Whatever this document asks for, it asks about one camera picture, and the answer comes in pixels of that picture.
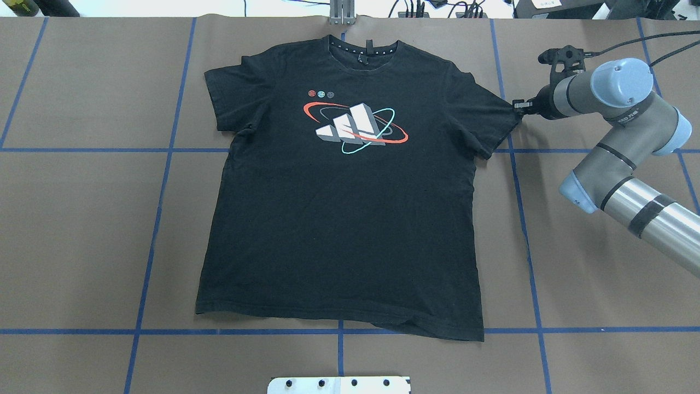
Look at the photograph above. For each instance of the black graphic t-shirt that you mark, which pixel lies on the black graphic t-shirt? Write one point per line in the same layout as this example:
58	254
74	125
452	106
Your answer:
347	193

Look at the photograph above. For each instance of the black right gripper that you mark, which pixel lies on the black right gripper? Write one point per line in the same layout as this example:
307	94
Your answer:
543	102

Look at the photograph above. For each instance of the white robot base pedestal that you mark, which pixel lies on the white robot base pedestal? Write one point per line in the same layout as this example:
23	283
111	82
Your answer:
340	384

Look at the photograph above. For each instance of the aluminium frame post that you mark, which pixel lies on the aluminium frame post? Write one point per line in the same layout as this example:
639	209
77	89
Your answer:
342	12

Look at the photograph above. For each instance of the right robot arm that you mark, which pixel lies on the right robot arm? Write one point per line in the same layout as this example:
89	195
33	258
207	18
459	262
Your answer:
642	124

